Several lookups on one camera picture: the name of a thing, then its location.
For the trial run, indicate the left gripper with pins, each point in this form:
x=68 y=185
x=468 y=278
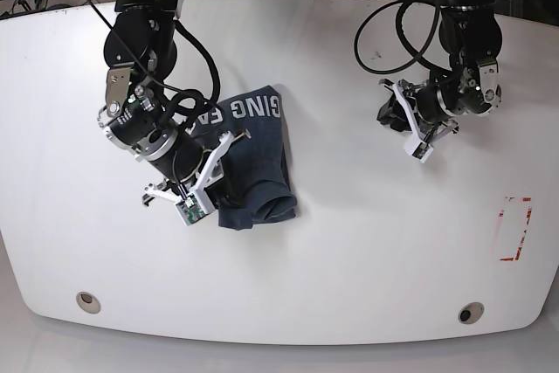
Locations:
x=432 y=120

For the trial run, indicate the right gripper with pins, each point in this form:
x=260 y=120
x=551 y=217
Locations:
x=189 y=168

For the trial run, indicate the dark blue T-shirt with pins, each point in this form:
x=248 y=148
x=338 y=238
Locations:
x=255 y=168

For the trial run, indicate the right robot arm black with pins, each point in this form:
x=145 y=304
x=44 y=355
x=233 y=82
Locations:
x=152 y=119

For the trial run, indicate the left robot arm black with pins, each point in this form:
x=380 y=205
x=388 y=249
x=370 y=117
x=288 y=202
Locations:
x=470 y=35

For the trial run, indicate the red tape rectangle marking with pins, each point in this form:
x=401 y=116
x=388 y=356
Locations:
x=512 y=228

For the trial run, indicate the left table cable grommet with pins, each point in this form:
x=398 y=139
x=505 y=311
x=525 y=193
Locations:
x=88 y=303

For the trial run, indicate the table cable grommet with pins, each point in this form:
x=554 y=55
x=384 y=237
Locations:
x=88 y=303
x=471 y=313

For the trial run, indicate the right table cable grommet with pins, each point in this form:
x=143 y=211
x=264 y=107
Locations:
x=471 y=313

